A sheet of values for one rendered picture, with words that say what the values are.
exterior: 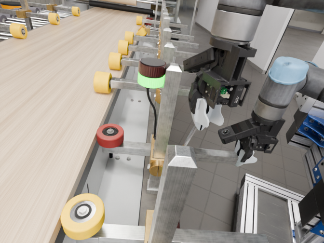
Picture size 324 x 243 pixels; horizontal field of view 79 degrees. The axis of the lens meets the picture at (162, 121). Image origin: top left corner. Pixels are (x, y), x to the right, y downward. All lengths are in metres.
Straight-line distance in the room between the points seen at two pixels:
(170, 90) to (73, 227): 0.33
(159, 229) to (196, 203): 1.24
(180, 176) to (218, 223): 1.33
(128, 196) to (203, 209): 0.88
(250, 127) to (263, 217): 0.93
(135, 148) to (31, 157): 0.27
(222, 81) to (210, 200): 1.33
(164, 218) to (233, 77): 0.27
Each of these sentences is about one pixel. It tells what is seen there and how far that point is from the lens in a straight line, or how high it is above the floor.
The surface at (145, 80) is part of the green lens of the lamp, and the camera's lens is 0.43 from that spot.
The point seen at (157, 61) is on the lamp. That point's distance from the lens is 0.44.
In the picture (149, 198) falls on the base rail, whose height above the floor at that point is 0.70.
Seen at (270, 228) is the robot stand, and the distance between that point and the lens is 1.45.
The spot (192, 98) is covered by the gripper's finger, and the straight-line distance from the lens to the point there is 0.42.
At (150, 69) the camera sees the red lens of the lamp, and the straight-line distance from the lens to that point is 0.42.
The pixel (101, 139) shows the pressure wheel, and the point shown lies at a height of 0.90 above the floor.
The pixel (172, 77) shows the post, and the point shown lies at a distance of 0.44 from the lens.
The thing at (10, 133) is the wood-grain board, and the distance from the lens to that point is 0.67.
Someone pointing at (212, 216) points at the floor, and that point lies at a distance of 1.57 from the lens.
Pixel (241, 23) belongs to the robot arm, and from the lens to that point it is 0.36.
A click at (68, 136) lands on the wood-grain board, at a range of 0.61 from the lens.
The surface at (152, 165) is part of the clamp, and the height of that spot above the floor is 0.86.
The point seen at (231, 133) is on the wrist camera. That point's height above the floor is 0.96.
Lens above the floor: 1.29
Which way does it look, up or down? 35 degrees down
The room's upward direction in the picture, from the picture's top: 9 degrees clockwise
